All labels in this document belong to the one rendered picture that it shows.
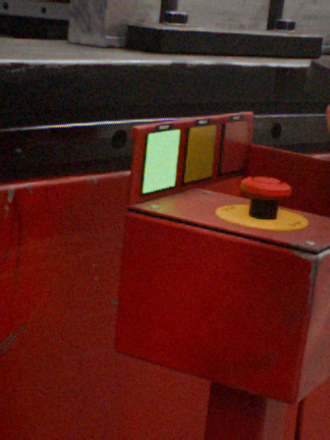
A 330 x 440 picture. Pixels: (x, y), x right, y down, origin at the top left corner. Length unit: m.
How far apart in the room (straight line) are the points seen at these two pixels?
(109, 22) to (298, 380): 0.50
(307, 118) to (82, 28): 0.28
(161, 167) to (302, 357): 0.19
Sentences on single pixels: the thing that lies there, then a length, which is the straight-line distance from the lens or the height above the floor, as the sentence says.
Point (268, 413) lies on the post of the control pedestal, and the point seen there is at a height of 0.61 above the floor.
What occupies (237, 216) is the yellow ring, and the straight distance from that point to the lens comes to 0.76.
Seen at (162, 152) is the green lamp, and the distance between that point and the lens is 0.78.
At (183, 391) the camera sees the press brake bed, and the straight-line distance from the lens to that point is 1.12.
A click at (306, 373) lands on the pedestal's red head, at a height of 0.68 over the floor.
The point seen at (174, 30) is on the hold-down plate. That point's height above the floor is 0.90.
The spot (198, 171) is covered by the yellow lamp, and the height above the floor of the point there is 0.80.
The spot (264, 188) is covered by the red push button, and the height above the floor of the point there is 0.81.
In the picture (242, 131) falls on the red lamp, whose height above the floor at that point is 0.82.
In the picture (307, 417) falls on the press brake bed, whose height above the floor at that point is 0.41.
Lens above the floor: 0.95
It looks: 14 degrees down
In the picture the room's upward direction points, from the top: 6 degrees clockwise
